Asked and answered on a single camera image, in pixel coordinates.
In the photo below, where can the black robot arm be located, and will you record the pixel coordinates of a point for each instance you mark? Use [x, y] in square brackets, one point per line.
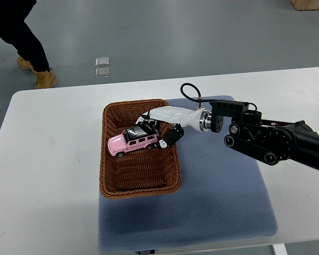
[267, 141]

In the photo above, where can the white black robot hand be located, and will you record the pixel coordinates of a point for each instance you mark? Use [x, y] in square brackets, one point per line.
[180, 118]

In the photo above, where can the white table leg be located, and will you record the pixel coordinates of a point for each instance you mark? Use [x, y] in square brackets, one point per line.
[279, 249]

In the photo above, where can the pink toy car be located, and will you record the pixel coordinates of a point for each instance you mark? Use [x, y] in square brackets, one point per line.
[132, 139]

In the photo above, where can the blue grey mat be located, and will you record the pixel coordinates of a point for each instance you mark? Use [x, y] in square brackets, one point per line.
[222, 197]

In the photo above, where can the wooden box corner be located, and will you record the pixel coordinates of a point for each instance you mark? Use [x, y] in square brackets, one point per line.
[306, 5]

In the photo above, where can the tan boot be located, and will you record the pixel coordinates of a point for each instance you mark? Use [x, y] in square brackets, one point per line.
[22, 63]
[45, 79]

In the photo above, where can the silver floor plate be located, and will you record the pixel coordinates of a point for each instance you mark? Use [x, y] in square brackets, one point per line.
[102, 61]
[102, 72]

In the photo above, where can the person in black clothes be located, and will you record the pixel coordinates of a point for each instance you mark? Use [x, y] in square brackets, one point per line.
[14, 31]

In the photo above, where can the brown wicker basket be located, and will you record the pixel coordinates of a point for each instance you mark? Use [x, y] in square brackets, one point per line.
[144, 172]

